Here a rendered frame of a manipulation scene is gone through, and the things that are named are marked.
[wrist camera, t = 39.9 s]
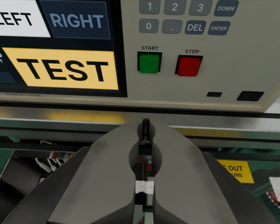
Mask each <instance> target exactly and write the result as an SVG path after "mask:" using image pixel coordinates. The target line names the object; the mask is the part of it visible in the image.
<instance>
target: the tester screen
mask: <svg viewBox="0 0 280 224"><path fill-rule="evenodd" d="M75 1H106V7H107V14H108V24H109V31H110V37H111V39H110V40H109V39H83V38H57V37H31V36H0V72H10V74H11V75H12V77H13V78H14V79H15V81H16V82H17V83H1V82H0V88H16V89H37V90H58V91H80V92H111V93H120V84H119V76H118V68H117V61H116V50H115V42H114V34H113V26H112V15H111V7H110V0H75ZM3 48H34V49H59V50H84V51H108V52H113V53H114V60H115V67H116V77H117V84H118V90H113V89H91V88H59V87H38V86H28V85H27V84H26V83H25V81H24V79H23V78H22V76H21V75H20V73H19V72H18V71H17V69H16V68H15V66H14V65H13V63H12V62H11V60H10V59H9V57H8V56H7V54H6V53H5V51H4V50H3Z"/></svg>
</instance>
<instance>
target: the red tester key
mask: <svg viewBox="0 0 280 224"><path fill-rule="evenodd" d="M199 66H200V58H187V57H181V59H180V63H179V67H178V76H196V75H197V72H198V69H199Z"/></svg>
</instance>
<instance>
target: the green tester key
mask: <svg viewBox="0 0 280 224"><path fill-rule="evenodd" d="M158 67H159V55H153V54H140V73H158Z"/></svg>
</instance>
